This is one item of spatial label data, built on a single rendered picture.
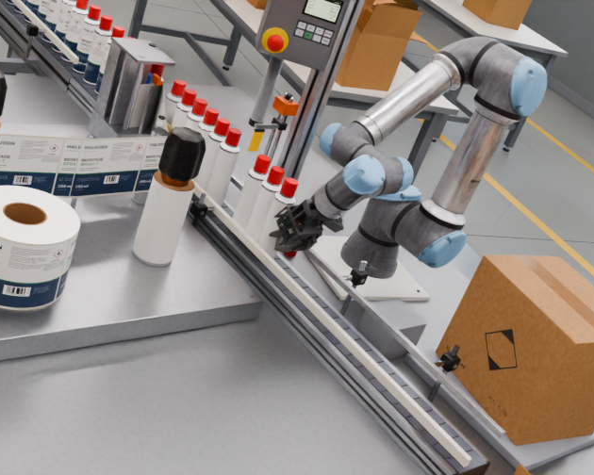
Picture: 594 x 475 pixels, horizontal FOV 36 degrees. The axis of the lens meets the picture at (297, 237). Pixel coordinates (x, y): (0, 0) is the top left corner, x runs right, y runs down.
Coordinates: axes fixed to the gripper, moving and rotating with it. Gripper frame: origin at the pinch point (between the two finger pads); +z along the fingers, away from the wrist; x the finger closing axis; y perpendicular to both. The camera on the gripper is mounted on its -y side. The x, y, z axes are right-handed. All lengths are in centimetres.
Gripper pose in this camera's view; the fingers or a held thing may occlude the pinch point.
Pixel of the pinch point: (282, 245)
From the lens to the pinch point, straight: 206.7
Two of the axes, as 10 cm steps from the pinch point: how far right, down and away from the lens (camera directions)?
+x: 3.4, 8.9, -3.0
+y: -7.5, 0.7, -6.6
